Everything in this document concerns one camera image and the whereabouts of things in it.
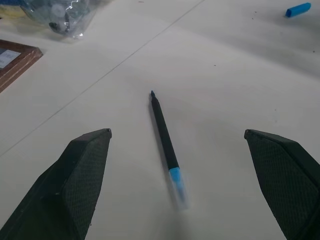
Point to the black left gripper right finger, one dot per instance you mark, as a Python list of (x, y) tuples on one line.
[(287, 180)]

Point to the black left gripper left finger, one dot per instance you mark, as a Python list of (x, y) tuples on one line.
[(62, 185)]

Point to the black pen with blue end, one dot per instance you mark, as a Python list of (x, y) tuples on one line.
[(165, 142)]

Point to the blue pen cap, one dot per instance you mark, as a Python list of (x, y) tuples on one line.
[(298, 9)]

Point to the clear plastic bag of parts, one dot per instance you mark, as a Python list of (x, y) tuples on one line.
[(62, 15)]

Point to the yellow sponge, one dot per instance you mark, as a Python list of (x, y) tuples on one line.
[(11, 10)]

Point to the brown wooden picture frame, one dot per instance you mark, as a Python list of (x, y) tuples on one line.
[(15, 65)]

